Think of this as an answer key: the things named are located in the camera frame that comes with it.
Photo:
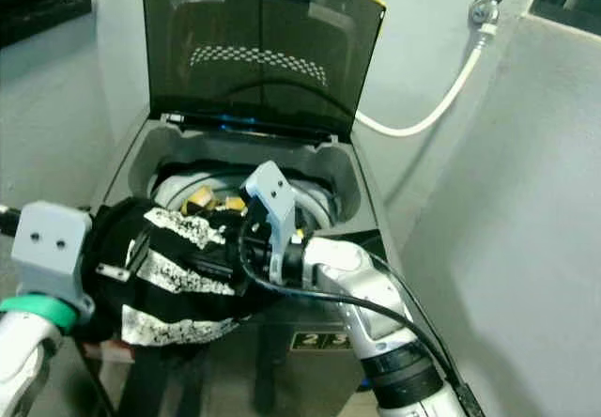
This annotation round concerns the black garment with white print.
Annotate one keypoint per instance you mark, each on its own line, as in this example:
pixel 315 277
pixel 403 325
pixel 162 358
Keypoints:
pixel 178 285

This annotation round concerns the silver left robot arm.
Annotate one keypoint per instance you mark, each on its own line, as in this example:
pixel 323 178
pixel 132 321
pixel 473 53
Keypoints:
pixel 28 361

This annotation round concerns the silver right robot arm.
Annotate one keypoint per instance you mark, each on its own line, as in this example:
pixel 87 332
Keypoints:
pixel 357 285

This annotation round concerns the grey top-load washing machine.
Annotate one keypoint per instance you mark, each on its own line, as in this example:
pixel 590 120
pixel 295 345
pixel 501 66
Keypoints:
pixel 338 177

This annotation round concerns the mustard yellow garment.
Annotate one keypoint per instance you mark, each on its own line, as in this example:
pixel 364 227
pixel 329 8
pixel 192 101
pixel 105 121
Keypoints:
pixel 197 196

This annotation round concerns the tinted washer lid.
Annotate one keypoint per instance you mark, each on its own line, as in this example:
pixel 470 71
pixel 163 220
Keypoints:
pixel 254 79

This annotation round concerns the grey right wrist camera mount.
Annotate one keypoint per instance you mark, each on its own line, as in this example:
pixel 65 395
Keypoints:
pixel 268 192

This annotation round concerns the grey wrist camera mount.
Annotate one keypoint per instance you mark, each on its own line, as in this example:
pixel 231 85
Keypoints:
pixel 52 248
pixel 268 192

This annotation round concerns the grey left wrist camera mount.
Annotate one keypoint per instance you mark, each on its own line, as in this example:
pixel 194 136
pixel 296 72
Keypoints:
pixel 52 248

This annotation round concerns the chrome wall faucet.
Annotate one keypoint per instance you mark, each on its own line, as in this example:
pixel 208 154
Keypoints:
pixel 485 8

